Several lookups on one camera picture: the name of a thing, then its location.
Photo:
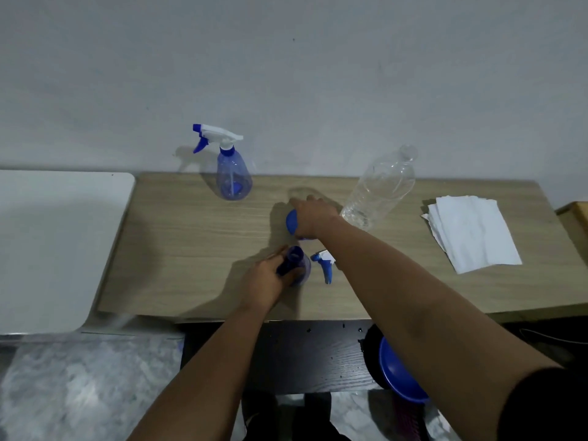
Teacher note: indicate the blue plastic bowl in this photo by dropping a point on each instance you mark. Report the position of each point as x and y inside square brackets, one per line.
[397, 374]

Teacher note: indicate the person's right forearm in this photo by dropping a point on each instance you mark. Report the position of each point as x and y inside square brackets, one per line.
[413, 316]

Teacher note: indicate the person's right hand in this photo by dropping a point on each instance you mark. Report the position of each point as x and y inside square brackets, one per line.
[317, 215]

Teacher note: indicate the white paper towel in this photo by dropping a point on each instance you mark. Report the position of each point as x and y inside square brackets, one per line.
[480, 234]
[434, 227]

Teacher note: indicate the person's black sleeve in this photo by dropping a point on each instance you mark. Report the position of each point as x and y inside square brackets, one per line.
[546, 408]

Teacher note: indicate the blue white spray trigger head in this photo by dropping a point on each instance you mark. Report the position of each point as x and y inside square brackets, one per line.
[325, 264]

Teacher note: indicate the black wooden table panel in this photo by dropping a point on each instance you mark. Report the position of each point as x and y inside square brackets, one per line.
[298, 358]

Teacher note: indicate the clear plastic water bottle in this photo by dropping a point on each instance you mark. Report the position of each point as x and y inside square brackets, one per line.
[379, 190]

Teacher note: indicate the person's left hand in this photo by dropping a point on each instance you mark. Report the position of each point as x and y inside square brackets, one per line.
[259, 284]

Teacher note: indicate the person's left thumb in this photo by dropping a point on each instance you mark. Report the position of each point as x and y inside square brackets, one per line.
[294, 275]

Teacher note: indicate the blue plastic funnel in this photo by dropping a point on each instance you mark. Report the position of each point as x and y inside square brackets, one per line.
[291, 222]

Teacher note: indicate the person's right fingers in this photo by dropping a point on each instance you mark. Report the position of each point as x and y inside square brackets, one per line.
[305, 202]

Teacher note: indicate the light wooden furniture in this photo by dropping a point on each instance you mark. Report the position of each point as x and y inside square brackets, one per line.
[576, 229]

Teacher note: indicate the white table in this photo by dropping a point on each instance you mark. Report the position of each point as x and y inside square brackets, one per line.
[55, 247]

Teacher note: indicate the person's black trousers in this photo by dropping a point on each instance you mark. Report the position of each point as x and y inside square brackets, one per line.
[312, 417]

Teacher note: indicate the person's left forearm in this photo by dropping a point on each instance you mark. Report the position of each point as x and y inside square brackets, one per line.
[206, 385]

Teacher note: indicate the black stool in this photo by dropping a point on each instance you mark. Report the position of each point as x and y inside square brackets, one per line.
[371, 358]

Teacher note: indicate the blue spray bottle with trigger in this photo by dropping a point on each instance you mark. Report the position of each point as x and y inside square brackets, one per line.
[233, 176]

